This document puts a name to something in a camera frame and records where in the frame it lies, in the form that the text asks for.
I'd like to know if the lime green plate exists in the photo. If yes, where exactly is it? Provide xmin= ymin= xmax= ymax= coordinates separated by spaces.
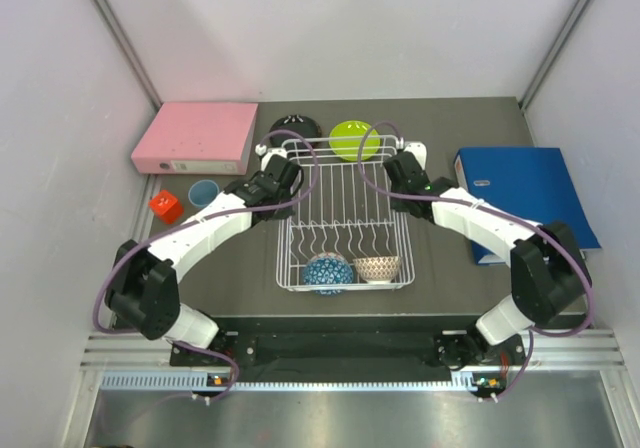
xmin=329 ymin=120 xmax=381 ymax=162

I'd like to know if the blue plastic cup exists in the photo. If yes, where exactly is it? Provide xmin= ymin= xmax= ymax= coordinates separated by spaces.
xmin=188 ymin=179 xmax=219 ymax=209

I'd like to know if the white wire dish rack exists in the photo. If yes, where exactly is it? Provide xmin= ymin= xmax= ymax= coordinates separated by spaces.
xmin=276 ymin=135 xmax=415 ymax=293

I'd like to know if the red patterned white bowl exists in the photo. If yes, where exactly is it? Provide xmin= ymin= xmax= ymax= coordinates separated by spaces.
xmin=354 ymin=256 xmax=401 ymax=284

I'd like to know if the blue patterned bowl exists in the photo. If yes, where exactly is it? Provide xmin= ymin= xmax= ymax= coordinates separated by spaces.
xmin=302 ymin=252 xmax=355 ymax=296

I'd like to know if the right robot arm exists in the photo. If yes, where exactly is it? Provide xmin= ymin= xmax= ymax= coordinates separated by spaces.
xmin=383 ymin=149 xmax=592 ymax=364

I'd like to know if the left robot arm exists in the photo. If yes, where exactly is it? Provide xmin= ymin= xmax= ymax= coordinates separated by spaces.
xmin=101 ymin=154 xmax=304 ymax=365

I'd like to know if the red cube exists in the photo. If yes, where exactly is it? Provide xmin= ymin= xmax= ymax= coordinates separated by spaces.
xmin=148 ymin=190 xmax=184 ymax=224

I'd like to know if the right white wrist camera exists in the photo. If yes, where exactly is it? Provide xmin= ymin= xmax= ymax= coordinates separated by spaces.
xmin=396 ymin=137 xmax=428 ymax=169

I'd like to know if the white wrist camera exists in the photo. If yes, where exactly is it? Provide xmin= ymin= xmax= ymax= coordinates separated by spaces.
xmin=254 ymin=144 xmax=288 ymax=171
xmin=396 ymin=137 xmax=428 ymax=169

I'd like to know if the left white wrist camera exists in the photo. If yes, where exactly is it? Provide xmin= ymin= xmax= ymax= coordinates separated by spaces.
xmin=254 ymin=144 xmax=288 ymax=171

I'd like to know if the pink ring binder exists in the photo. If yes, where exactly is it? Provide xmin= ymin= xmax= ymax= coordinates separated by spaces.
xmin=131 ymin=102 xmax=258 ymax=175

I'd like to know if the blue ring binder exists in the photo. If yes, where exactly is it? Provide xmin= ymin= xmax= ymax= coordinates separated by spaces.
xmin=454 ymin=146 xmax=601 ymax=253

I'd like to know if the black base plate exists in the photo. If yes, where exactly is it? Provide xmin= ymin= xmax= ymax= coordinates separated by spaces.
xmin=168 ymin=312 xmax=506 ymax=369

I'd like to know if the white cable duct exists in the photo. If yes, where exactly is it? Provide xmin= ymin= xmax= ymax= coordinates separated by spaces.
xmin=99 ymin=370 xmax=506 ymax=393

